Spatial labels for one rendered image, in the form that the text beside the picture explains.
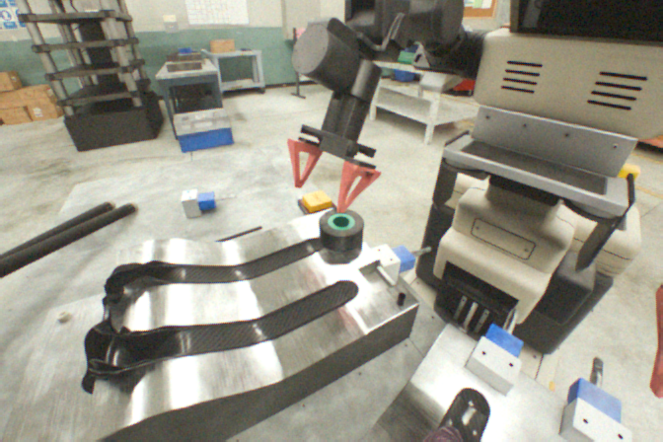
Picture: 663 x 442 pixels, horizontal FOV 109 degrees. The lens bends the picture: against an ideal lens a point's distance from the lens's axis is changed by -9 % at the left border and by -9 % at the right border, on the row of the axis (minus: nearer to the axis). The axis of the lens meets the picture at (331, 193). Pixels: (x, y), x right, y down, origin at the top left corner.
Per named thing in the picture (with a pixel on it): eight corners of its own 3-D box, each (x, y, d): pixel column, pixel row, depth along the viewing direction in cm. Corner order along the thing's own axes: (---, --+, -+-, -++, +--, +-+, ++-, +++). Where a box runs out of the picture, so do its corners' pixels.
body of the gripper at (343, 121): (347, 155, 33) (367, 97, 32) (296, 135, 40) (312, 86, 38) (373, 162, 38) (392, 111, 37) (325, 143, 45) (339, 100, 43)
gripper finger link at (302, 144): (302, 198, 38) (322, 135, 36) (273, 181, 42) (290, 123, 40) (331, 199, 43) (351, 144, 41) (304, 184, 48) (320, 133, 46)
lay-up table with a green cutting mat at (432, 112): (377, 98, 540) (381, 42, 486) (482, 133, 363) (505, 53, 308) (329, 105, 493) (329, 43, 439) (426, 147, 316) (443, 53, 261)
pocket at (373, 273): (377, 273, 46) (379, 258, 44) (397, 296, 42) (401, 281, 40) (355, 283, 44) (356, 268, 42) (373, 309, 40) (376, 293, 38)
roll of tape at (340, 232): (350, 218, 53) (350, 204, 51) (371, 244, 46) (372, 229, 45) (313, 229, 50) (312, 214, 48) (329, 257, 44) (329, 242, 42)
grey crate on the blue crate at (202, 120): (227, 118, 344) (225, 108, 336) (231, 127, 313) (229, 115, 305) (177, 126, 322) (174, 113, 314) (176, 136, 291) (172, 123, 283)
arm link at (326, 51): (415, 23, 34) (364, 23, 39) (369, -39, 25) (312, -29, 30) (384, 110, 36) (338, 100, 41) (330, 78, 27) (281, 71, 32)
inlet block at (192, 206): (237, 198, 75) (234, 183, 72) (239, 208, 71) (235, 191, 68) (188, 207, 71) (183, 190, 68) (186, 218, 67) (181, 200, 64)
